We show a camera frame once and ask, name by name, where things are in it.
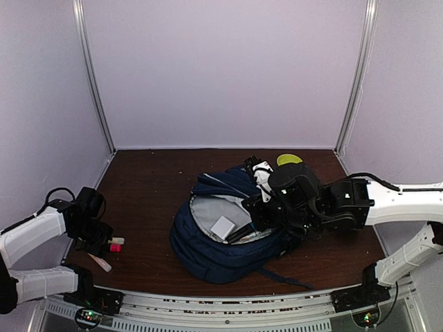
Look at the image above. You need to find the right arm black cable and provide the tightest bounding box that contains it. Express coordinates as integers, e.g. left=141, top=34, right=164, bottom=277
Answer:
left=347, top=172, right=401, bottom=191

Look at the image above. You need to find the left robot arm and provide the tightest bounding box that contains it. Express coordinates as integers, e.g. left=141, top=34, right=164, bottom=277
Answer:
left=1, top=187, right=114, bottom=315

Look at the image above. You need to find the yellow highlighter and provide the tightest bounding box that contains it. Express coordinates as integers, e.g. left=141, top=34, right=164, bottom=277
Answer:
left=108, top=237, right=125, bottom=245

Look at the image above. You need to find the beige highlighter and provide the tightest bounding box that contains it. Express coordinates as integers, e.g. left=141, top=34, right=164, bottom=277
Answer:
left=88, top=253, right=111, bottom=273

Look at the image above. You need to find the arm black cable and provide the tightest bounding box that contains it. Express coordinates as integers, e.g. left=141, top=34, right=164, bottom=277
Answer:
left=0, top=187, right=75, bottom=236
left=347, top=172, right=401, bottom=191

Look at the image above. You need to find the aluminium frame post right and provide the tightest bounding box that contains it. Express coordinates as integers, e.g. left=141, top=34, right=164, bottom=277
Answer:
left=334, top=0, right=379, bottom=157

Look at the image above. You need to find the white power adapter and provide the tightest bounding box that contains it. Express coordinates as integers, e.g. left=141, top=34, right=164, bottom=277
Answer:
left=210, top=216, right=235, bottom=240

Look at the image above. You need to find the pink highlighter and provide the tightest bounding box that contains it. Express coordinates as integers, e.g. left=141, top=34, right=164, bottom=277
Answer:
left=109, top=243, right=122, bottom=252

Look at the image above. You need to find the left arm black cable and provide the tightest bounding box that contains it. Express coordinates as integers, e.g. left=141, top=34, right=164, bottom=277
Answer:
left=0, top=187, right=75, bottom=236

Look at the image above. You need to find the navy blue student backpack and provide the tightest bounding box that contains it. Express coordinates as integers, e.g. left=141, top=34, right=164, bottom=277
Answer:
left=170, top=166, right=313, bottom=289

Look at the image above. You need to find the blue cap marker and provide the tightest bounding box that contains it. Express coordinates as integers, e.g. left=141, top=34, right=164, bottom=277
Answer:
left=226, top=223, right=255, bottom=243

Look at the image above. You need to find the aluminium frame post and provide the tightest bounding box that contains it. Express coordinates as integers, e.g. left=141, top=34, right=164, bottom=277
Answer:
left=334, top=0, right=379, bottom=157
left=72, top=0, right=116, bottom=155

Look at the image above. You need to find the aluminium frame post left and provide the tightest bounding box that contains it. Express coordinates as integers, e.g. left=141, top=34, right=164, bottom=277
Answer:
left=72, top=0, right=116, bottom=155

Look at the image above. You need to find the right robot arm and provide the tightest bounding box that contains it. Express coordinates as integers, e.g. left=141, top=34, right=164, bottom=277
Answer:
left=242, top=154, right=442, bottom=306

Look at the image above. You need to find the lime green bowl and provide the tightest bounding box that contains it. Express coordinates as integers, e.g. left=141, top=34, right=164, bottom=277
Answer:
left=276, top=154, right=302, bottom=166

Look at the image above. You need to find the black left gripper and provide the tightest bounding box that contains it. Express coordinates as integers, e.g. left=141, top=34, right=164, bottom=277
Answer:
left=71, top=218, right=113, bottom=258

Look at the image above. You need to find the aluminium front rail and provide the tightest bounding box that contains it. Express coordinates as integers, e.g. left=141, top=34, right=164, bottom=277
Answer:
left=29, top=271, right=426, bottom=332

